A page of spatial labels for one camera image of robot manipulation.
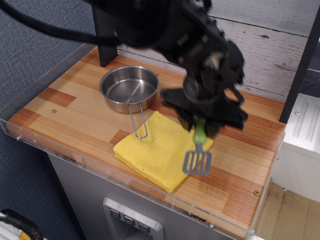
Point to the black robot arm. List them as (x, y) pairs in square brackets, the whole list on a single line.
[(185, 35)]

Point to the stainless steel pot wire handle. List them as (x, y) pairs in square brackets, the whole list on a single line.
[(130, 89)]

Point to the white side unit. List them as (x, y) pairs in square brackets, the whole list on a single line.
[(297, 164)]

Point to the clear acrylic table guard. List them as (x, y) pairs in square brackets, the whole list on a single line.
[(71, 121)]

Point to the yellow folded cloth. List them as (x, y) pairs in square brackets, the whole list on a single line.
[(160, 156)]

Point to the green handled grey toy spatula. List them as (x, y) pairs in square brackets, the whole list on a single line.
[(198, 161)]

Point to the grey toy cabinet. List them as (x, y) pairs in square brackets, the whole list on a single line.
[(86, 190)]

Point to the silver dispenser button panel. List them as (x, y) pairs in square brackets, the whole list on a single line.
[(126, 223)]

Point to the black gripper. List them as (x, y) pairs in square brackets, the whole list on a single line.
[(217, 111)]

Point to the dark right vertical post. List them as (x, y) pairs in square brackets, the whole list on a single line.
[(304, 63)]

